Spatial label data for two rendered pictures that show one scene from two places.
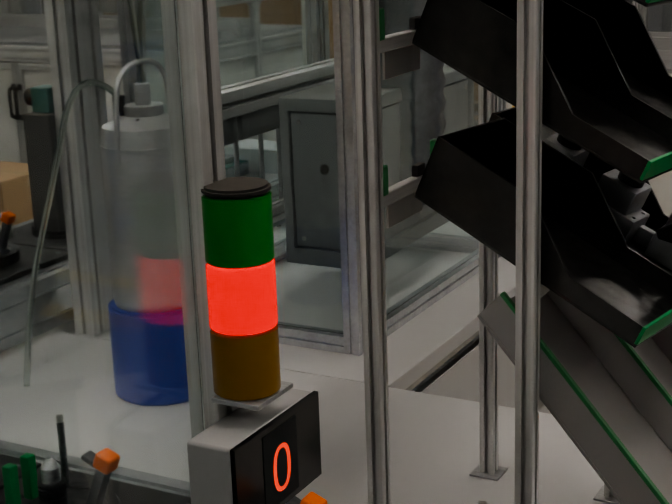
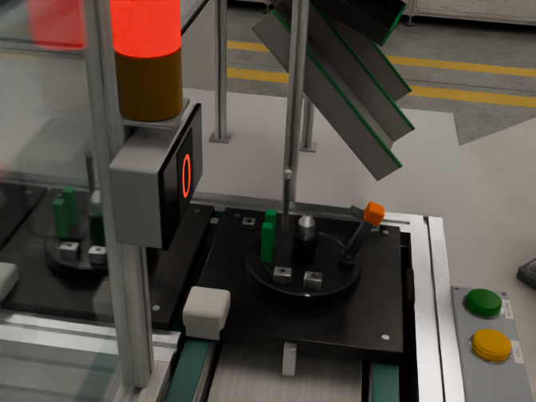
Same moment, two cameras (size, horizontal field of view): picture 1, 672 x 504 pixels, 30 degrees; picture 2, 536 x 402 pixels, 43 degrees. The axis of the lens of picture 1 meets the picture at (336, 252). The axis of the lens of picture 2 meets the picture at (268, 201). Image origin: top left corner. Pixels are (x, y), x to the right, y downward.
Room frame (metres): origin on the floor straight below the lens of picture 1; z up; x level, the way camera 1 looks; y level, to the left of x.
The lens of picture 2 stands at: (0.39, 0.16, 1.49)
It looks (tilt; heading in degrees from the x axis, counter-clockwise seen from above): 33 degrees down; 338
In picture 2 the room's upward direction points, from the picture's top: 3 degrees clockwise
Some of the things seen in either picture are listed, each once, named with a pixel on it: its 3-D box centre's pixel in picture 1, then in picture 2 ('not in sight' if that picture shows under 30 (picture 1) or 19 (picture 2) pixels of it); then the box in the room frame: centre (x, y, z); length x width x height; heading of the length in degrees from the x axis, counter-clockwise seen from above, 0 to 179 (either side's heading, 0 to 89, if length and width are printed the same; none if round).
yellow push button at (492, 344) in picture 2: not in sight; (490, 347); (0.80, -0.27, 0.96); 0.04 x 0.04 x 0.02
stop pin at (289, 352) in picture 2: not in sight; (289, 359); (0.87, -0.06, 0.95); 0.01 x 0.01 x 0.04; 61
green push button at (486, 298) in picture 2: not in sight; (482, 305); (0.86, -0.31, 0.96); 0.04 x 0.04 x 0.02
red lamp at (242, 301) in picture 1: (241, 292); (144, 12); (0.87, 0.07, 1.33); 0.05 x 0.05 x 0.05
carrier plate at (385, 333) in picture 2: not in sight; (302, 276); (0.98, -0.13, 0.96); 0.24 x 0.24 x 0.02; 61
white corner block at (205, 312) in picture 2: not in sight; (206, 313); (0.94, 0.01, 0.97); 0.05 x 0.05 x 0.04; 61
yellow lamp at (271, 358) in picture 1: (245, 357); (148, 77); (0.87, 0.07, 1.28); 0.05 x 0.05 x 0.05
